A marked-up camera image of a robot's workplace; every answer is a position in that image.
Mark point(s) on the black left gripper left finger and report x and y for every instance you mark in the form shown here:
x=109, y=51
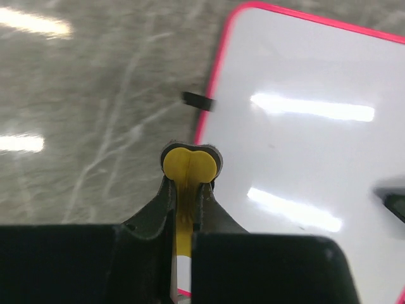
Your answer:
x=130, y=262

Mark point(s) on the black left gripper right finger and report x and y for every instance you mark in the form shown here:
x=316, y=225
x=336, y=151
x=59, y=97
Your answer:
x=231, y=265

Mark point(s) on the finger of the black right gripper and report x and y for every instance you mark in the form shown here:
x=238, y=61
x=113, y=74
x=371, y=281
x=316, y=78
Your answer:
x=391, y=192

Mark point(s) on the yellow bone-shaped eraser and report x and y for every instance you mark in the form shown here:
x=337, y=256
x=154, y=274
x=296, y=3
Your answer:
x=189, y=166

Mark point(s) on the pink framed whiteboard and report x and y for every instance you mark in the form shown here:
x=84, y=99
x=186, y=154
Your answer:
x=309, y=118

